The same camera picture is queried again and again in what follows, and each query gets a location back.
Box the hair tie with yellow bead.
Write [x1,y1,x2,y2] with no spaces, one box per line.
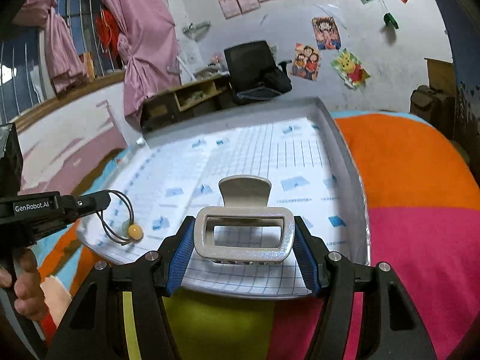
[95,188,145,246]

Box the silver hair claw clip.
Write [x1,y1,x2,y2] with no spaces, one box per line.
[193,175,295,265]

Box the person's left hand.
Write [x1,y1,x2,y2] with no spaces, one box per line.
[1,249,48,322]

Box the window with metal bars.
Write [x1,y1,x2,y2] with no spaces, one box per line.
[1,0,125,123]

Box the colourful patchwork bedspread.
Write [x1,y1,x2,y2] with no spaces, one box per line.
[35,108,479,359]

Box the pink curtain left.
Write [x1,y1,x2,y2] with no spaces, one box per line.
[13,0,89,93]

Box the pink curtain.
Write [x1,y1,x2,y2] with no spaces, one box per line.
[102,0,181,119]
[13,0,89,93]

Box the wooden desk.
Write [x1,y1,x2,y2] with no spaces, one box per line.
[140,75,231,133]

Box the pink curtain right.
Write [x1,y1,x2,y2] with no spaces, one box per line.
[102,0,181,119]

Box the grey tray with paper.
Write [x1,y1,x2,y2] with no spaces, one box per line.
[76,97,373,301]

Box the brown bag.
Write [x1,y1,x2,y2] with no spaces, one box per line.
[410,85,455,139]

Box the black office chair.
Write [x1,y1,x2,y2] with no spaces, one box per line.
[224,41,292,106]

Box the Winnie the Pooh poster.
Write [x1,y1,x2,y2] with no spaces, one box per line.
[331,49,370,89]

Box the cartoon family poster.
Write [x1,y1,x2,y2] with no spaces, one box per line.
[291,43,320,81]

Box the anime character poster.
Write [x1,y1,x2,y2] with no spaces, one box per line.
[312,16,342,50]

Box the dark blue hanging cloth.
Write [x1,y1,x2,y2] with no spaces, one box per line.
[435,0,479,145]

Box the green wall hook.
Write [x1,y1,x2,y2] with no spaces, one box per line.
[383,12,400,29]

